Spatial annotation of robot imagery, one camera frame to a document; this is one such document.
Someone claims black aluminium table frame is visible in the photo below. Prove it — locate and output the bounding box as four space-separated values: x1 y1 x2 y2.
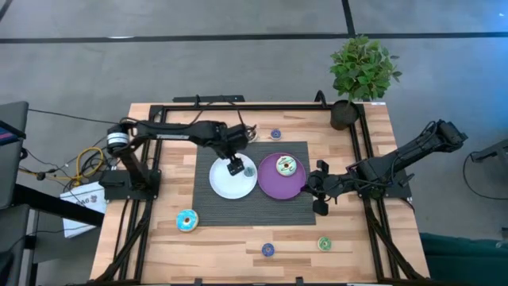
91 90 428 286

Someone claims grey chair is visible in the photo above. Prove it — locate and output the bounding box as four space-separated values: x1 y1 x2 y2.
0 101 31 210

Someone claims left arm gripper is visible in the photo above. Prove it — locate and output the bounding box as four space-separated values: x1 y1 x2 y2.
216 136 248 177

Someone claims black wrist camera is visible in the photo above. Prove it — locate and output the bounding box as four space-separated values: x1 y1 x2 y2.
226 123 252 141
332 174 352 193

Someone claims large light blue donut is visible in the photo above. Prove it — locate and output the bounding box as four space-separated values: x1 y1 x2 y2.
175 208 200 234

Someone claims black flat bar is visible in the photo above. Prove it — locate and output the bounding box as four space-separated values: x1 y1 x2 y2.
172 94 246 104

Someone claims grey woven placemat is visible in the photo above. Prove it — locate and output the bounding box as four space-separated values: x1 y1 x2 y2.
191 141 318 227

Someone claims white paper sheet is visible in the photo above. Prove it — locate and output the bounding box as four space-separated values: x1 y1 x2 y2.
59 181 108 239

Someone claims mint donut with dark drizzle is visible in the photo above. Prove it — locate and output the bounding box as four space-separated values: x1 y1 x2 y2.
275 155 298 177

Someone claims purple round plate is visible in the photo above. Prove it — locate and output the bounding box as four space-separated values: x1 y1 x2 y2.
256 152 308 201

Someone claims black plant pot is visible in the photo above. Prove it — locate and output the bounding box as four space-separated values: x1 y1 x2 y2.
329 99 360 131

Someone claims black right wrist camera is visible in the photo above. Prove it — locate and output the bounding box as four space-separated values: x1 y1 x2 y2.
332 174 352 193

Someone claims green leafy plant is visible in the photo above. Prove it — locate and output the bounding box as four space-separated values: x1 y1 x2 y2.
329 34 403 102

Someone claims yellow cable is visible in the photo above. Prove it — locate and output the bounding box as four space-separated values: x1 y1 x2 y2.
74 146 106 185

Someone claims teal sofa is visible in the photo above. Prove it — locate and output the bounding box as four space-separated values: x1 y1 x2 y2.
419 232 508 286

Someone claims white round plate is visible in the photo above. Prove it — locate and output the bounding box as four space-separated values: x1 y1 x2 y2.
209 152 259 200

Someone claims grey metal stand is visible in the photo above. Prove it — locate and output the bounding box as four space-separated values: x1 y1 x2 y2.
471 137 508 164

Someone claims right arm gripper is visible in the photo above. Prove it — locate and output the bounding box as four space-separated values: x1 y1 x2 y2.
306 160 352 218

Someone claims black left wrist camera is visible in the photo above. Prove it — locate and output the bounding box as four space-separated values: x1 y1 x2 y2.
226 123 252 141

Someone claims black floor cable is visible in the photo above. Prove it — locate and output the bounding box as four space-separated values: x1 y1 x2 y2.
17 106 122 192
461 150 508 201

